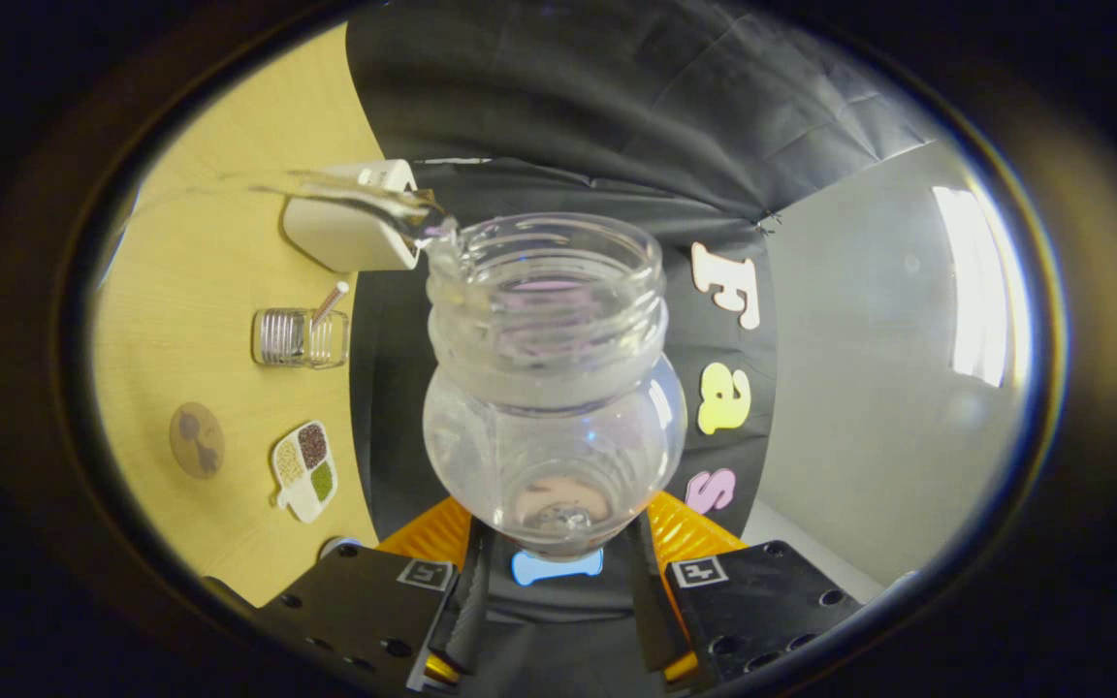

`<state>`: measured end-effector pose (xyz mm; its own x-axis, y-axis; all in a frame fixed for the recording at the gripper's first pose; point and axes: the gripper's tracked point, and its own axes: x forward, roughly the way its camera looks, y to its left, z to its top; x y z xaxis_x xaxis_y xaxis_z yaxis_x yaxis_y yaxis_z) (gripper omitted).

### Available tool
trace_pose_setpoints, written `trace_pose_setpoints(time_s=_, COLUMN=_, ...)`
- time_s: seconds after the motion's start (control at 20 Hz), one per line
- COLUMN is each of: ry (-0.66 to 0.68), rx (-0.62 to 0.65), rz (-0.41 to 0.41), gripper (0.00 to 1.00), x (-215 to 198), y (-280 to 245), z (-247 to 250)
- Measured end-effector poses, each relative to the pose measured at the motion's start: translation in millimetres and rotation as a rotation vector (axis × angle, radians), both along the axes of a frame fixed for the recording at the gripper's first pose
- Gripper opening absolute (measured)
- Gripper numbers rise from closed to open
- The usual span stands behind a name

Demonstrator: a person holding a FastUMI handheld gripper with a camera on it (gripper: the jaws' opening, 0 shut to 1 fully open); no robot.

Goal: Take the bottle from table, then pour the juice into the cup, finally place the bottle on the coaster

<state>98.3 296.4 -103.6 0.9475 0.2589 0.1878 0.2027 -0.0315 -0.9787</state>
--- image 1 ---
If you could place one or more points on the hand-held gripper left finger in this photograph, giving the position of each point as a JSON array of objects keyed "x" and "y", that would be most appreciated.
[{"x": 466, "y": 620}]

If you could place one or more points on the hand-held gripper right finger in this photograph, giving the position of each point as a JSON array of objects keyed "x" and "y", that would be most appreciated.
[{"x": 651, "y": 611}]

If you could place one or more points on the clear plastic bottle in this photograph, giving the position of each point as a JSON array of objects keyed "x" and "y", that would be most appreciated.
[{"x": 554, "y": 388}]

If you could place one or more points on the round cork coaster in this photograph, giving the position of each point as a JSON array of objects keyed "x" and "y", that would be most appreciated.
[{"x": 197, "y": 441}]

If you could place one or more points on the white divided seed dish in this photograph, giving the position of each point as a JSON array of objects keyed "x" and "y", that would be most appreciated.
[{"x": 304, "y": 470}]

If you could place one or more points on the ribbed glass holder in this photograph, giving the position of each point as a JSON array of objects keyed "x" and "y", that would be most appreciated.
[{"x": 297, "y": 339}]

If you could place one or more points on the pink straw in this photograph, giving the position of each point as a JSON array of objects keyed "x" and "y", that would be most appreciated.
[{"x": 331, "y": 301}]

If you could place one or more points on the white toaster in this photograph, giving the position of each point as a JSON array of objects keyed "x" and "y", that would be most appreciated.
[{"x": 345, "y": 242}]

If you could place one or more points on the light wooden table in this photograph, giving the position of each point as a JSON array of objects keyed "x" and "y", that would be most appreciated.
[{"x": 200, "y": 271}]

